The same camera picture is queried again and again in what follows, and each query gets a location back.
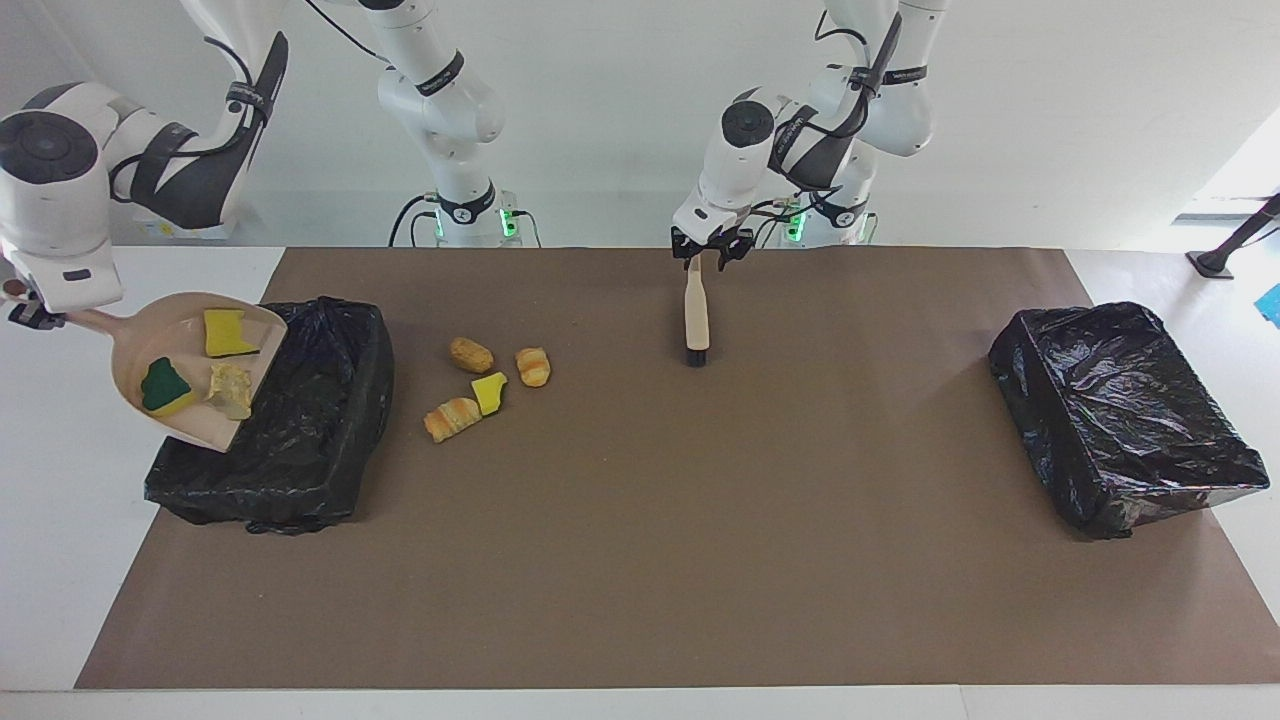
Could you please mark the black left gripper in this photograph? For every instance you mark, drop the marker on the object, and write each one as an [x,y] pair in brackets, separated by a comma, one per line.
[710,238]

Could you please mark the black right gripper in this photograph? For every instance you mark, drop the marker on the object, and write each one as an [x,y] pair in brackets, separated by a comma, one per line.
[30,316]

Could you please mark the beige plastic dustpan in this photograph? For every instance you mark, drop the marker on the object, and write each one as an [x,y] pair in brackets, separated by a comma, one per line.
[150,335]

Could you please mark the short striped croissant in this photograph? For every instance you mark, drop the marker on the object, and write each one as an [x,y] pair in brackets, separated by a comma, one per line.
[533,367]

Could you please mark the torn croissant pastry piece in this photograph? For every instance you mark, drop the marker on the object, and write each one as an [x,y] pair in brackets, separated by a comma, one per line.
[230,390]

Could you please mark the brown bread roll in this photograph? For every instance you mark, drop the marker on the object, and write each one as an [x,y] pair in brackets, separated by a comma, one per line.
[470,355]

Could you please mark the small yellow sponge piece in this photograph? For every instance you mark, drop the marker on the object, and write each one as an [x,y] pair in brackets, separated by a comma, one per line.
[489,392]

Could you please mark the long striped croissant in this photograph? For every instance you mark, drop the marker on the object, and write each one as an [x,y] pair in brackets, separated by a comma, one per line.
[452,418]

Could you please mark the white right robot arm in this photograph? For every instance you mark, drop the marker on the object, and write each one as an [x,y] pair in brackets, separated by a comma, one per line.
[50,200]

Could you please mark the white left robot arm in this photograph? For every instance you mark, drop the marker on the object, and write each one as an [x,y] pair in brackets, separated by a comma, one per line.
[730,170]

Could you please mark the black bag-lined bin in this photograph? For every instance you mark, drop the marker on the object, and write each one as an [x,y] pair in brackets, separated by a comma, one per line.
[1120,400]
[320,420]

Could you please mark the brown paper table mat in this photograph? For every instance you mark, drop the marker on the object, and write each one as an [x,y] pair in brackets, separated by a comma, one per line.
[700,550]

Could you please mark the blue object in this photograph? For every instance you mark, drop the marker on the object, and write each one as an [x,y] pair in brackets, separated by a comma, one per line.
[1272,305]

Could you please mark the white wall power strip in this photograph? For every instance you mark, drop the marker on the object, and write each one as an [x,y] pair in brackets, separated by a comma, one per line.
[185,230]

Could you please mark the black camera stand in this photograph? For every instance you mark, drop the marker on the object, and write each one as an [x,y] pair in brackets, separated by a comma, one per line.
[1235,245]

